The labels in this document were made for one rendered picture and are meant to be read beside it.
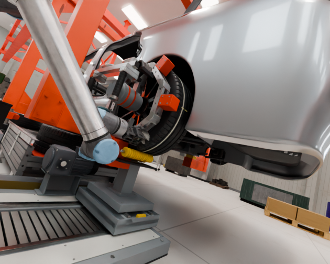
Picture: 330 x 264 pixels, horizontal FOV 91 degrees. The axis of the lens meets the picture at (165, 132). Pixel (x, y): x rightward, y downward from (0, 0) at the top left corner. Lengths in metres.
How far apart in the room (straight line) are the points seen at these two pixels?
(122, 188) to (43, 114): 0.73
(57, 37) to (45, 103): 0.81
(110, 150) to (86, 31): 1.13
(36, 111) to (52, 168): 0.39
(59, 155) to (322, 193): 9.54
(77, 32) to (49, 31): 0.92
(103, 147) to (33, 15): 0.41
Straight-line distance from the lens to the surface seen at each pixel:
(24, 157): 1.51
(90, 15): 1.62
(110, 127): 0.75
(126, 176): 1.17
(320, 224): 4.92
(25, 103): 3.32
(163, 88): 0.96
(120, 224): 1.02
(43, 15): 0.63
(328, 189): 9.80
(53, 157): 1.24
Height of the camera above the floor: 0.55
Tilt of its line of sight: 9 degrees up
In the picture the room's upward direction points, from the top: 18 degrees clockwise
